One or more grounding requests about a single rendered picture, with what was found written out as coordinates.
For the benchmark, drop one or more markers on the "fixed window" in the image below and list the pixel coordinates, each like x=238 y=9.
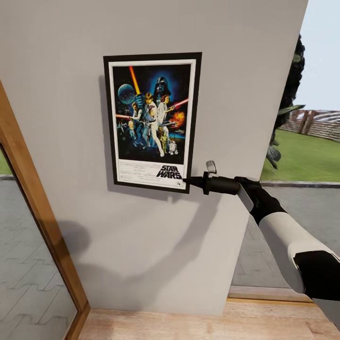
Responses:
x=302 y=166

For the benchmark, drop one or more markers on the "poster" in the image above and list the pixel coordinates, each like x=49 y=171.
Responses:
x=152 y=106

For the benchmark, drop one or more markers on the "door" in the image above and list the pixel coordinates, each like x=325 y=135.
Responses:
x=41 y=296

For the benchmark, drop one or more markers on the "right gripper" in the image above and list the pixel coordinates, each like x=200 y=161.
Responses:
x=215 y=184

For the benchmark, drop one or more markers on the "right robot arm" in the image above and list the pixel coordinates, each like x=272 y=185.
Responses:
x=307 y=265

